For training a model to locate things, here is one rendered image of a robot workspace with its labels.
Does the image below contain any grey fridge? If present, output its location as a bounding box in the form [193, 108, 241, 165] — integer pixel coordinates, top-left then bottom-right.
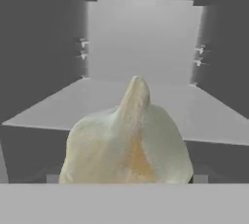
[0, 0, 249, 184]

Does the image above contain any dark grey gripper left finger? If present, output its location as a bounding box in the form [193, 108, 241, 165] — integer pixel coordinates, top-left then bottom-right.
[30, 167, 61, 184]

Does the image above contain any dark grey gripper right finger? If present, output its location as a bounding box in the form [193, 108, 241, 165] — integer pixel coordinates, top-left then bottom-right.
[188, 165, 228, 184]

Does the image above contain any grey fridge shelf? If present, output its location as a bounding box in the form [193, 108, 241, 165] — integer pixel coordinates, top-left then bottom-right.
[1, 76, 249, 147]

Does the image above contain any white garlic bulb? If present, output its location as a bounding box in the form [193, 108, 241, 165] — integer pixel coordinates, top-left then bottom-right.
[57, 74, 195, 185]

